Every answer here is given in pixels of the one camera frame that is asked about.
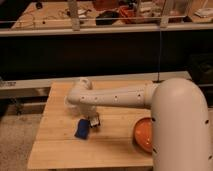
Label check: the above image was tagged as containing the wooden board table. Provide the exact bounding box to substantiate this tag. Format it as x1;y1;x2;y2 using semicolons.
28;82;152;169

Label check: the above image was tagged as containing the orange object on shelf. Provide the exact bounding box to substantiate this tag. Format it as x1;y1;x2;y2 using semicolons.
119;5;136;24

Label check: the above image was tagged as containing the orange bowl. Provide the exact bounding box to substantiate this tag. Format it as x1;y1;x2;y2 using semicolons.
133;118;152;153

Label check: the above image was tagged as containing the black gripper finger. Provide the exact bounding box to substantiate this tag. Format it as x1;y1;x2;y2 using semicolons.
89;116;100;128

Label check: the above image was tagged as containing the black object on shelf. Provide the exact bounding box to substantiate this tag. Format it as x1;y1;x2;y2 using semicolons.
95;11;119;25

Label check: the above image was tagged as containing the grey metal rail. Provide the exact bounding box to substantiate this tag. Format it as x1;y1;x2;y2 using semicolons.
0;71;191;99

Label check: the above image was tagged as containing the vertical black cable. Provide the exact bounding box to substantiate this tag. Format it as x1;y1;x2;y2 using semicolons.
156;27;164;83

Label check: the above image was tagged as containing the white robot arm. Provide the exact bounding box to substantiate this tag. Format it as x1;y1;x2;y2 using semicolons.
66;78;213;171

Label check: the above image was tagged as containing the blue eraser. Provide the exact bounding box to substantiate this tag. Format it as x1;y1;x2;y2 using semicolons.
75;119;89;139

